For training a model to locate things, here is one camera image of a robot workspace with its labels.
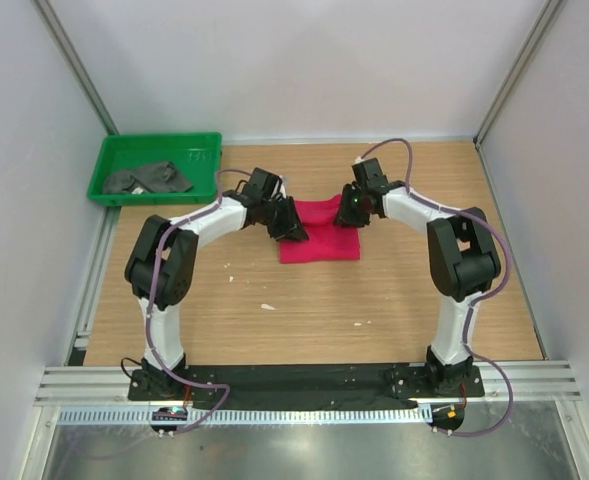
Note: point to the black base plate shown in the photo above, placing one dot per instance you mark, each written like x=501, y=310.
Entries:
x=338, y=387

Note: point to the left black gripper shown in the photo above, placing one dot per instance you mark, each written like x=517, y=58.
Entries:
x=291, y=229

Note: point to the white slotted cable duct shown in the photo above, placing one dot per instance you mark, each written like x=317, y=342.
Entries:
x=173, y=415

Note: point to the grey t-shirt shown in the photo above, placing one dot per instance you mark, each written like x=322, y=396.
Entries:
x=160, y=177

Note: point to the green plastic tray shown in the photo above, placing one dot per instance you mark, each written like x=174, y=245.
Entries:
x=196, y=155

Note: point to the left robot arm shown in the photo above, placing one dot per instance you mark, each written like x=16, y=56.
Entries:
x=161, y=266

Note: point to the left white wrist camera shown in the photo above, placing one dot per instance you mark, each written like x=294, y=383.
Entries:
x=284, y=182

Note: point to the pink red t-shirt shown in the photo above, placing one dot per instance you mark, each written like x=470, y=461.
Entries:
x=326, y=242

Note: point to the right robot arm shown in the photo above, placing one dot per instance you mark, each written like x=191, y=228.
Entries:
x=463, y=261

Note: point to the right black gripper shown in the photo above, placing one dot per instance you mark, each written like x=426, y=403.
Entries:
x=345, y=217

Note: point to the aluminium frame rail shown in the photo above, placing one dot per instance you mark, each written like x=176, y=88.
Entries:
x=530, y=381

